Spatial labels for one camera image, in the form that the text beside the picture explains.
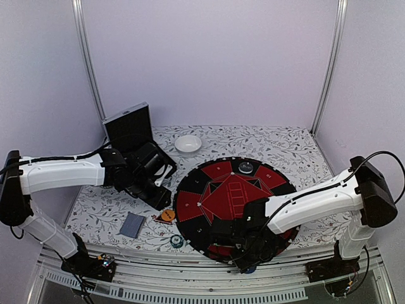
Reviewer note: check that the black triangular all-in button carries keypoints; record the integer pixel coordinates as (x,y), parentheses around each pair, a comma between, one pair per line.
(157,218)

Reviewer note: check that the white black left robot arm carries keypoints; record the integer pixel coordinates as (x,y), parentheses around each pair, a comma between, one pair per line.
(23,176)

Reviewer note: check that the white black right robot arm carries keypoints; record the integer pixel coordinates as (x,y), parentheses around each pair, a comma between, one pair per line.
(360,189)

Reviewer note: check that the aluminium frame post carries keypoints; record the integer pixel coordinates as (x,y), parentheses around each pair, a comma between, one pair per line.
(78,15)
(338,31)

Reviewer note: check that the green fifty poker chip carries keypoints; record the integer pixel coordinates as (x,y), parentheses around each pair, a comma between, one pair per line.
(176,241)

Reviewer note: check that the left aluminium frame post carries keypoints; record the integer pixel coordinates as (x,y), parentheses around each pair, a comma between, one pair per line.
(78,15)

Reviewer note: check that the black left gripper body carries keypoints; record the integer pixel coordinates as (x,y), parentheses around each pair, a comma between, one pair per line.
(140,188)

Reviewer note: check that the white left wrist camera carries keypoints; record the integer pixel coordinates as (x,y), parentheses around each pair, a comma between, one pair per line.
(163,173)

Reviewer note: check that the orange big blind button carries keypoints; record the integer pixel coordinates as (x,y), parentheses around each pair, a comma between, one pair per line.
(168,215)

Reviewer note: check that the white ceramic bowl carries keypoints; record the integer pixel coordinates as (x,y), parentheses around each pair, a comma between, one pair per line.
(188,145)

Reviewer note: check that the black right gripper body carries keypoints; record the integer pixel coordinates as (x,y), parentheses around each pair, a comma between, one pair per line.
(250,256)

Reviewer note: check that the round red black poker mat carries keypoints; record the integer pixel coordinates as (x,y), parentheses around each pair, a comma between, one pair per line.
(216,189)

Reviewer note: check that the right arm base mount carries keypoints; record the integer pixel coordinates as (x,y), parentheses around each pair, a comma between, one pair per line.
(343,274)

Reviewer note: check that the blue small blind button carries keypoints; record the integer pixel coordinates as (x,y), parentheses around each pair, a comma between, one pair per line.
(250,270)

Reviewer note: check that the right aluminium frame post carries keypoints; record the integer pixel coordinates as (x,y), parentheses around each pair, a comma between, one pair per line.
(338,31)

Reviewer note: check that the black dealer button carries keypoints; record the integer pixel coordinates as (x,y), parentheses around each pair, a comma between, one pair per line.
(245,167)

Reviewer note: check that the aluminium poker chip case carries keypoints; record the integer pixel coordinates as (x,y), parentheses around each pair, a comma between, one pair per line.
(130,130)

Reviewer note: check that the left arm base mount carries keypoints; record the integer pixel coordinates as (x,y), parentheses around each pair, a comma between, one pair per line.
(101,268)

